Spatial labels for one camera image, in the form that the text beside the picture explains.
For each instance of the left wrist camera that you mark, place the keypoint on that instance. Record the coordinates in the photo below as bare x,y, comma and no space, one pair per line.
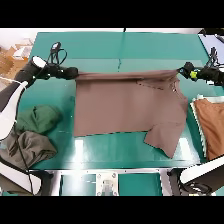
56,50

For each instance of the olive grey garment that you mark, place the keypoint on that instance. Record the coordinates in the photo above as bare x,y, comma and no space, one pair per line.
31,146

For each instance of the silver frame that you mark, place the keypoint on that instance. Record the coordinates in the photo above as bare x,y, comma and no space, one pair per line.
106,183

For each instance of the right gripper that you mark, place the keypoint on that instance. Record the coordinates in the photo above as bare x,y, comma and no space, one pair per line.
188,71

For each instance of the orange garment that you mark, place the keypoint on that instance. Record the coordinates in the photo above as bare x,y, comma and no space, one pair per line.
213,126

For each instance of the green garment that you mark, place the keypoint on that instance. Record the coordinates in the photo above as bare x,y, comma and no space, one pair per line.
38,118

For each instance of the brown T-shirt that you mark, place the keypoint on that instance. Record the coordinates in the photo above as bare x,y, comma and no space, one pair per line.
126,103

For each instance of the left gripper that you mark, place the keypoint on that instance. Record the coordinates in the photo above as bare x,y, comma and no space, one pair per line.
70,73

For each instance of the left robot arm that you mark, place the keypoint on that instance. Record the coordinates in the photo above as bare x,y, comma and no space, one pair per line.
8,100

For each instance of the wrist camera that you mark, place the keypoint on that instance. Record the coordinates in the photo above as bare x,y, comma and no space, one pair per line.
56,50
213,56

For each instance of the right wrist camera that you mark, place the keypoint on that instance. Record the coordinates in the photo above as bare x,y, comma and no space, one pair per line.
213,56

